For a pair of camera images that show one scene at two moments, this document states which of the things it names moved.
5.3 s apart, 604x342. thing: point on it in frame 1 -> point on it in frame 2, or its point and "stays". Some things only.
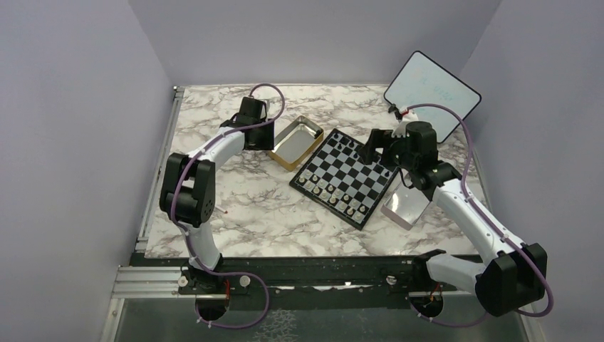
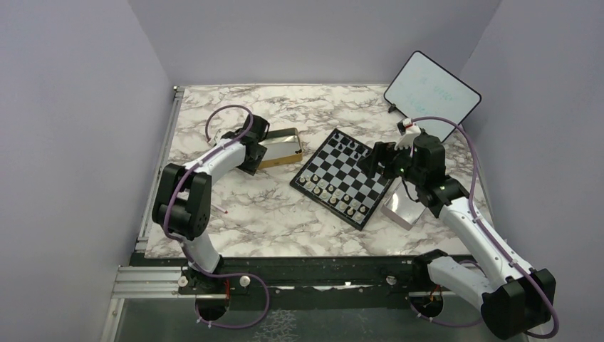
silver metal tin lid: (404, 206) stays
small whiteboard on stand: (422, 80) stays
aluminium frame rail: (144, 233) stays
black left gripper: (267, 142) -> (251, 167)
